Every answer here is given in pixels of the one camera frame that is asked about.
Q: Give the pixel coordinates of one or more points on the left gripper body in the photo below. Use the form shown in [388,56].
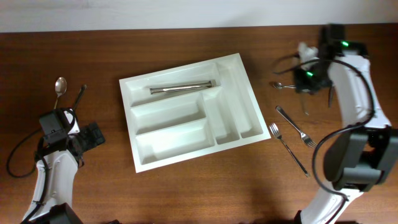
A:
[91,139]

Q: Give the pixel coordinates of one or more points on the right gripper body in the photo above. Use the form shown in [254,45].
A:
[310,78]

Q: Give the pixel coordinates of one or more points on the silver fork short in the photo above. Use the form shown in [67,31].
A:
[304,137]

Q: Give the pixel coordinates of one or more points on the silver fork long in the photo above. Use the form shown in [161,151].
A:
[275,132]

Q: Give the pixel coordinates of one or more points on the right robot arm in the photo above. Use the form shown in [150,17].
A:
[365,148]

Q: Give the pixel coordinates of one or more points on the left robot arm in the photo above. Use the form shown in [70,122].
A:
[58,157]

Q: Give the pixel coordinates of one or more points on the small silver teaspoon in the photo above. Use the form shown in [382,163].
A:
[280,86]

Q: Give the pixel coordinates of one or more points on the silver spoon far left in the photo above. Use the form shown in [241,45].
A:
[60,89]

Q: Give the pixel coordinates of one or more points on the white plastic cutlery tray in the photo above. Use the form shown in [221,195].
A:
[167,128]

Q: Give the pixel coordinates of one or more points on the silver spoon dark handle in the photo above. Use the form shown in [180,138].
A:
[79,97]

